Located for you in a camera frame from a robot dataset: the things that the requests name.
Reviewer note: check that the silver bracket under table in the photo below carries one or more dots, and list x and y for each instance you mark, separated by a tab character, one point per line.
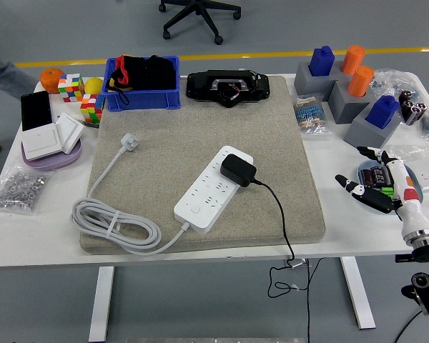
295	263

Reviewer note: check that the bag of metal nuts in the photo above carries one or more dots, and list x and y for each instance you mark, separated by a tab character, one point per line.
18	187

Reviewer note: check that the black smartphone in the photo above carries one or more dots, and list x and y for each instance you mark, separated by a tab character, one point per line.
35	110

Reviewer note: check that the black plug adapter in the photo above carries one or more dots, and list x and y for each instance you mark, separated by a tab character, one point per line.
237	169

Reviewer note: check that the grey-brown mat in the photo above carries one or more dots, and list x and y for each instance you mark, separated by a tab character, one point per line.
200	125

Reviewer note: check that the dark table control panel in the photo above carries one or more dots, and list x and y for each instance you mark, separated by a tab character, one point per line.
404	259

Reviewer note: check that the white power strip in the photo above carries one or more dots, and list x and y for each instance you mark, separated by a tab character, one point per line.
200	200

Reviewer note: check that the row of black capacitors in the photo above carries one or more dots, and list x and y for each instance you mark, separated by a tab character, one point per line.
373	177

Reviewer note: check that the orange cylinder peg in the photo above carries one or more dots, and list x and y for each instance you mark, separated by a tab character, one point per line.
360	82
353	59

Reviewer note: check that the bundle of large black capacitors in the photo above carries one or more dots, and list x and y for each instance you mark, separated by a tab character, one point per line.
413	107

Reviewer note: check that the clear plastic bag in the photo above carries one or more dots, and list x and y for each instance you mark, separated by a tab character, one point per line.
393	80

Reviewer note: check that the blue square peg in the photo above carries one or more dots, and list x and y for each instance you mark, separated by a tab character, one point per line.
380	114
321	62

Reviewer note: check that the light blue tray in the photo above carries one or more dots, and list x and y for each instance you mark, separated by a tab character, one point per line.
360	173

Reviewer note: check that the black electronic device housing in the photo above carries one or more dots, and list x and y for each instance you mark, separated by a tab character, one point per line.
200	85

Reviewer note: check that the purple tray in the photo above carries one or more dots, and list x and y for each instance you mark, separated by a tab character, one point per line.
57	162

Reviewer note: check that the white table leg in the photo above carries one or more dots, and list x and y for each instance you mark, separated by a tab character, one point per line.
359	296
102	303

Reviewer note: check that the blue plastic bin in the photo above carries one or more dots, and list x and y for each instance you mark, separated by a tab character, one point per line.
143	100

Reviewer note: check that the large white wall switch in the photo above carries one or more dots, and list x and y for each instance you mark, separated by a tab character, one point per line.
41	141

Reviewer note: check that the person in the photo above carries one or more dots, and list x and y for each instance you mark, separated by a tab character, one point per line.
0	71

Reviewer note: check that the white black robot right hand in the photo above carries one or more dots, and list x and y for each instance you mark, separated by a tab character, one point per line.
413	211

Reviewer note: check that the yellow lemon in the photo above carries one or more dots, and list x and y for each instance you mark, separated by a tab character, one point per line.
94	85

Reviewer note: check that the orange fruit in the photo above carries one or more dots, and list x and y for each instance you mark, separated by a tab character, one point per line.
50	80

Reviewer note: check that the small white wall switch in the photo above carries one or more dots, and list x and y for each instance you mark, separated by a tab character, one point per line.
69	130

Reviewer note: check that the grey block holder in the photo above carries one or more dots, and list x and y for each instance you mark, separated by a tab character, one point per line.
304	80
364	135
343	107

